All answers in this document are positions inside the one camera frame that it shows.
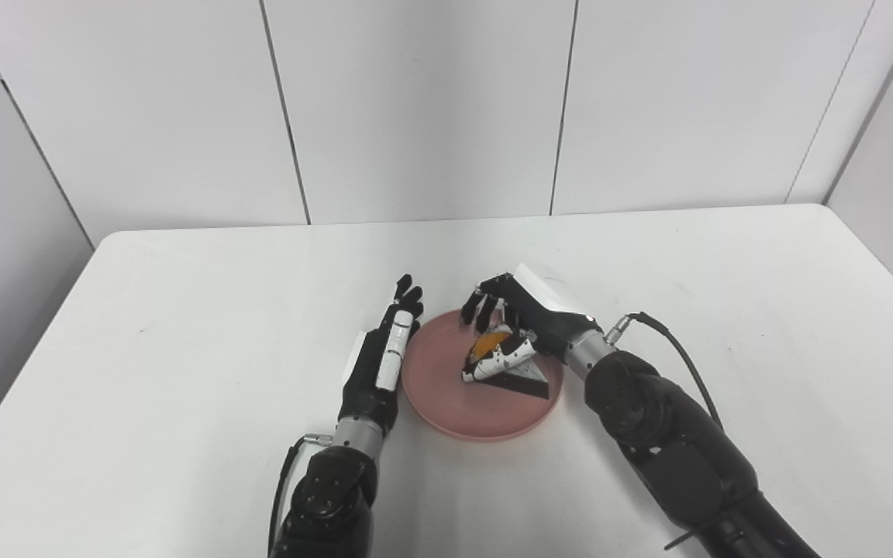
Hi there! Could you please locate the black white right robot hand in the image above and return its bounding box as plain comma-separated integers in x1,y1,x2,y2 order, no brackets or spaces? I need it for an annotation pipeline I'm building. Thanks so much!
460,263,604,384

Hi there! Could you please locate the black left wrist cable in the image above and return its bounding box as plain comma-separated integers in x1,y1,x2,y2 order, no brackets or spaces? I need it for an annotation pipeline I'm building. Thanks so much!
266,433,336,556

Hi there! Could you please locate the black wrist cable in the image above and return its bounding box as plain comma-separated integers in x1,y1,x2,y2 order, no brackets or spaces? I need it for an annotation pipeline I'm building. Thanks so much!
604,312,726,432
266,433,336,556

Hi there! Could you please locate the chocolate fruit cake slice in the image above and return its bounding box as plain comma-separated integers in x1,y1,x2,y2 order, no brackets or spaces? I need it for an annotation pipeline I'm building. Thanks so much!
462,325,551,401

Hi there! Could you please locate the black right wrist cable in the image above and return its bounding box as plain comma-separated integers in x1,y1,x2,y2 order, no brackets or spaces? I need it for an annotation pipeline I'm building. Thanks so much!
604,312,726,432

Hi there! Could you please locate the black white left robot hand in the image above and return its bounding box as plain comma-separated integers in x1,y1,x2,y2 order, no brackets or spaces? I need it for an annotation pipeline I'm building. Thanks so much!
338,274,425,435

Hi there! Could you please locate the pink round plate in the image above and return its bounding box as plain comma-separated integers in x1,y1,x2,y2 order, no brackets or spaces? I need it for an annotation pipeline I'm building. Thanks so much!
401,309,565,443

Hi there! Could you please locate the black cable tie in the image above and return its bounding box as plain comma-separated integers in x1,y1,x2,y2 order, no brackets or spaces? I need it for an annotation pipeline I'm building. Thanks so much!
663,519,717,552

